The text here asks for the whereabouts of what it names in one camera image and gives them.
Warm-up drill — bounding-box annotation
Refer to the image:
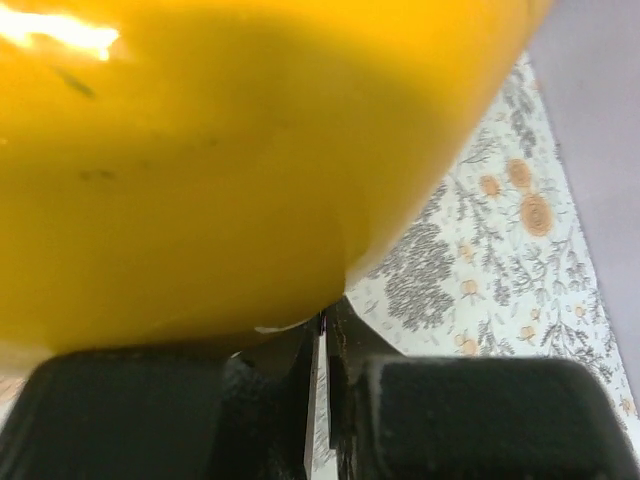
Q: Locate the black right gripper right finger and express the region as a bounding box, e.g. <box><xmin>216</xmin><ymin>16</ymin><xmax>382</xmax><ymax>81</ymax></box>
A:
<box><xmin>324</xmin><ymin>299</ymin><xmax>633</xmax><ymax>479</ymax></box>

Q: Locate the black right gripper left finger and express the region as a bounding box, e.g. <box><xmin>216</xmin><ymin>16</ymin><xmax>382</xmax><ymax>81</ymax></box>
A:
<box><xmin>1</xmin><ymin>328</ymin><xmax>319</xmax><ymax>479</ymax></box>

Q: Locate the yellow suitcase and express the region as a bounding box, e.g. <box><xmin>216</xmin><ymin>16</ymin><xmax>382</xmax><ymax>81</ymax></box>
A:
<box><xmin>1</xmin><ymin>1</ymin><xmax>550</xmax><ymax>364</ymax></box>

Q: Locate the floral patterned tablecloth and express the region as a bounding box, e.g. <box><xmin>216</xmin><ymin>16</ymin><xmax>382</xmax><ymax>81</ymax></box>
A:
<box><xmin>0</xmin><ymin>49</ymin><xmax>640</xmax><ymax>480</ymax></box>

